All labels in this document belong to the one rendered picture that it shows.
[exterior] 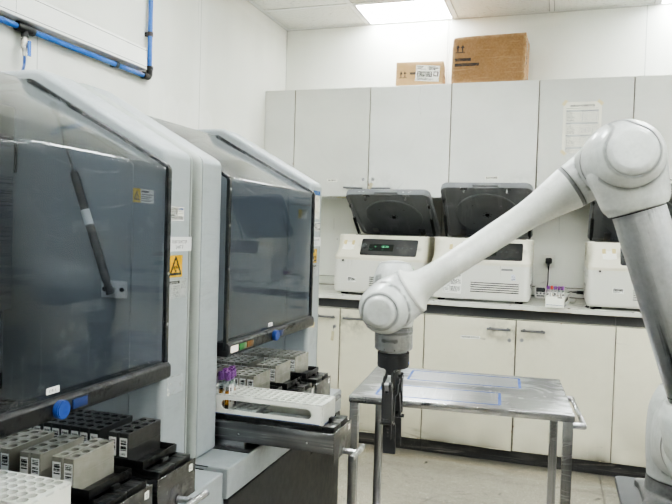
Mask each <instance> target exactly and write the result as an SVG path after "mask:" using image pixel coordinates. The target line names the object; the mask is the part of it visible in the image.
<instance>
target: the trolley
mask: <svg viewBox="0 0 672 504"><path fill-rule="evenodd" d="M385 372H386V370H385V369H384V368H380V367H378V366H377V367H376V368H375V369H374V370H373V371H372V372H371V373H370V374H369V375H368V376H367V377H366V378H365V379H364V380H363V381H362V382H361V384H360V385H359V386H358V387H357V388H356V389H355V390H354V391H353V392H352V393H351V394H350V395H349V402H350V411H349V420H350V419H351V446H350V447H349V449H357V448H358V446H359V414H360V403H362V404H373V405H376V406H375V437H374V469H373V501H372V504H381V472H382V441H383V425H380V422H381V403H382V389H381V383H382V382H383V376H385ZM401 372H404V379H403V407H406V408H417V409H428V410H439V411H450V412H461V413H471V414H482V415H493V416H504V417H515V418H526V419H537V420H548V421H549V446H548V472H547V497H546V504H555V488H556V463H557V438H558V421H559V422H563V428H562V453H561V477H560V502H559V504H570V499H571V475H572V450H573V429H579V430H586V429H587V425H586V423H585V421H584V418H583V416H582V414H581V412H580V410H579V408H578V405H577V403H576V401H575V399H574V397H573V396H566V394H565V391H564V389H563V386H562V384H561V382H560V380H559V379H547V378H534V377H521V376H508V375H495V374H482V373H469V372H456V371H443V370H430V369H417V368H406V369H402V370H401ZM569 402H571V403H572V406H573V408H574V410H575V413H576V415H577V417H578V420H579V422H580V423H577V422H575V415H574V413H573V410H572V408H571V406H570V403H569ZM349 456H350V455H349V454H348V477H347V504H357V479H358V457H357V458H356V459H355V460H354V461H353V462H350V461H349Z"/></svg>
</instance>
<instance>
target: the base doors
mask: <svg viewBox="0 0 672 504"><path fill-rule="evenodd" d="M318 314H319V315H324V316H335V318H324V317H318V337H317V367H319V371H318V372H324V373H328V376H330V375H331V384H330V388H332V389H338V383H339V389H341V409H340V410H339V411H340V415H345V416H348V419H349V411H350V402H349V395H350V394H351V393H352V392H353V391H354V390H355V389H356V388H357V387H358V386H359V385H360V384H361V382H362V381H363V380H364V379H365V378H366V377H367V376H368V375H369V374H370V373H371V372H372V371H373V370H374V369H375V368H376V367H377V366H378V365H377V352H378V351H379V350H377V349H376V348H375V347H374V346H375V332H373V331H371V330H370V329H369V328H367V326H366V324H365V323H364V321H361V320H347V319H343V317H348V318H361V317H360V314H359V310H356V309H341V308H329V307H318ZM424 324H425V336H424ZM333 325H336V328H334V329H333ZM489 327H491V328H500V329H507V328H509V329H510V330H511V331H498V330H487V328H489ZM523 329H525V330H531V331H541V330H543V331H545V334H542V333H528V332H521V330H523ZM332 331H334V339H333V341H332V340H331V332H332ZM515 333H516V357H515ZM615 333H616V350H615ZM461 335H469V336H480V339H466V338H461ZM509 338H510V339H511V342H508V341H507V340H508V339H509ZM521 338H522V339H523V340H524V341H523V342H520V339H521ZM339 351H340V354H339ZM423 355H424V365H423ZM614 357H615V373H614ZM514 358H515V376H521V377H534V378H547V379H559V380H560V382H561V384H562V386H563V389H564V391H565V394H566V396H573V397H574V399H575V401H576V403H577V405H578V408H579V410H580V412H581V414H582V416H583V418H584V421H585V423H586V425H587V429H586V430H579V429H573V450H572V458H574V459H582V460H590V461H598V462H606V463H610V450H611V463H614V464H622V465H629V466H637V467H645V468H646V457H645V433H646V420H647V411H648V405H649V402H650V400H651V397H652V395H653V394H654V392H655V390H656V389H657V387H658V386H659V385H660V384H661V383H662V380H661V377H660V373H659V370H658V367H657V364H656V360H655V357H654V354H653V351H652V347H651V344H650V341H649V337H648V334H647V331H646V329H642V328H627V327H612V326H597V325H582V324H567V323H552V322H537V321H522V320H517V331H516V320H504V319H490V318H476V317H462V316H448V315H434V314H421V315H419V316H418V317H417V318H416V319H414V322H413V348H412V350H410V351H409V367H408V368H417V369H430V370H443V371H456V372H469V373H482V374H495V375H508V376H514ZM613 380H614V396H613ZM612 404H613V418H612ZM375 406H376V405H373V404H362V403H360V414H359V432H367V433H375ZM401 414H404V418H403V417H401V437H407V438H415V439H424V440H432V441H439V442H446V443H453V444H461V445H468V446H475V447H483V448H490V449H497V450H505V451H511V436H512V417H504V416H493V415H482V414H471V413H461V412H450V411H439V410H428V409H417V408H406V407H403V412H402V413H401ZM421 418H422V424H421ZM611 427H612V441H611ZM548 446H549V421H548V420H537V419H526V418H515V417H513V436H512V451H518V452H526V453H534V454H542V455H548Z"/></svg>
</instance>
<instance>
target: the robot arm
mask: <svg viewBox="0 0 672 504"><path fill-rule="evenodd" d="M667 155H668V152H667V146H666V143H665V140H664V139H663V137H662V135H661V134H660V133H659V132H658V130H656V129H655V128H654V127H653V126H651V125H650V124H648V123H646V122H643V121H640V120H636V119H621V120H616V121H613V122H610V123H608V124H606V125H604V126H602V127H601V128H599V129H598V130H596V131H595V132H594V133H593V134H592V135H591V136H590V137H589V138H588V140H587V141H586V143H585V144H584V146H583V147H582V148H581V149H580V150H579V151H578V152H577V153H576V155H574V156H573V157H572V158H571V159H570V160H568V161H567V162H566V163H565V164H564V165H562V166H561V167H560V168H558V169H557V170H556V171H555V172H554V173H553V174H552V175H551V176H550V177H549V178H548V179H546V180H545V181H544V182H543V183H542V184H541V185H540V186H539V187H538V188H537V189H536V190H534V191H533V192H532V193H531V194H530V195H529V196H527V197H526V198H525V199H524V200H523V201H521V202H520V203H519V204H517V205H516V206H515V207H513V208H512V209H511V210H509V211H508V212H506V213H505V214H503V215H502V216H500V217H499V218H497V219H496V220H494V221H493V222H491V223H490V224H488V225H487V226H486V227H484V228H483V229H481V230H480V231H478V232H477V233H475V234H474V235H472V236H471V237H469V238H468V239H466V240H465V241H463V242H462V243H460V244H459V245H458V246H456V247H455V248H453V249H452V250H450V251H449V252H447V253H446V254H444V255H442V256H441V257H439V258H438V259H436V260H434V261H433V262H431V263H429V264H428V265H426V266H424V267H422V268H420V269H418V270H415V271H413V268H412V266H411V264H409V263H407V262H403V261H398V260H391V261H385V262H381V263H379V265H378V267H377V269H376V272H375V275H374V278H373V285H372V286H370V287H369V288H368V289H367V290H366V291H365V292H364V293H363V295H362V296H361V299H360V302H359V314H360V317H361V318H362V320H363V321H364V323H365V324H366V326H367V328H369V329H370V330H371V331H373V332H375V346H374V347H375V348H376V349H377V350H379V351H378V352H377V365H378V367H380V368H384V369H385V370H386V372H385V376H383V382H382V383H381V389H382V403H381V422H380V425H383V442H382V453H387V454H395V453H396V446H397V447H400V446H401V417H403V418H404V414H401V413H402V412H403V379H404V372H401V370H402V369H406V368H408V367H409V351H410V350H412V348H413V322H414V319H416V318H417V317H418V316H419V315H421V314H422V313H423V312H424V311H426V309H427V303H428V300H429V298H430V297H431V296H432V295H433V294H434V293H435V292H436V291H438V290H439V289H440V288H442V287H443V286H444V285H446V284H447V283H449V282H450V281H451V280H453V279H454V278H456V277H457V276H459V275H460V274H462V273H463V272H465V271H466V270H468V269H470V268H471V267H473V266H474V265H476V264H477V263H479V262H481V261H482V260H484V259H485V258H487V257H489V256H490V255H492V254H493V253H495V252H496V251H498V250H500V249H501V248H503V247H504V246H506V245H507V244H509V243H511V242H512V241H514V240H515V239H517V238H518V237H520V236H522V235H523V234H525V233H527V232H528V231H530V230H532V229H534V228H535V227H537V226H539V225H541V224H543V223H545V222H547V221H550V220H552V219H554V218H556V217H559V216H561V215H563V214H566V213H568V212H571V211H573V210H576V209H578V208H581V207H583V206H585V205H587V204H588V203H590V202H592V201H594V200H596V201H597V203H598V205H599V207H600V210H601V211H602V213H603V214H604V215H606V216H607V217H608V218H611V217H612V220H613V223H614V226H615V229H616V233H617V236H618V239H619V243H620V246H621V249H622V252H623V256H624V259H625V262H626V265H627V269H628V272H629V275H630V279H631V282H632V285H633V288H634V292H635V295H636V298H637V301H638V305H639V308H640V311H641V315H642V318H643V321H644V324H645V328H646V331H647V334H648V337H649V341H650V344H651V347H652V351H653V354H654V357H655V360H656V364H657V367H658V370H659V373H660V377H661V380H662V383H661V384H660V385H659V386H658V387H657V389H656V390H655V392H654V394H653V395H652V397H651V400H650V402H649V405H648V411H647V420H646V433H645V457H646V474H645V478H635V480H634V485H635V486H636V487H637V488H638V489H639V492H640V495H641V498H642V501H643V502H642V504H672V219H671V216H670V213H669V210H668V206H667V203H666V202H668V201H669V200H670V197H671V191H672V190H671V183H670V175H669V165H668V156H667Z"/></svg>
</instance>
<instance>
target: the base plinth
mask: <svg viewBox="0 0 672 504"><path fill-rule="evenodd" d="M374 437H375V433H367V432H359V443H364V444H372V445H374ZM396 448H402V449H410V450H417V451H421V450H422V451H424V452H432V453H439V454H447V455H455V456H462V457H470V458H477V459H485V460H492V461H500V462H508V463H515V464H523V465H530V466H538V467H545V468H548V455H542V454H534V453H526V452H518V451H512V450H511V451H505V450H497V449H490V448H483V447H475V446H468V445H461V444H453V443H446V442H439V441H432V440H424V439H415V438H407V437H401V446H400V447H397V446H396ZM556 469H561V457H558V456H557V463H556ZM572 471H576V472H583V473H591V474H598V475H606V476H614V477H615V476H626V477H634V478H645V474H646V468H645V467H637V466H629V465H622V464H614V463H611V462H610V463H606V462H598V461H590V460H582V459H574V458H572Z"/></svg>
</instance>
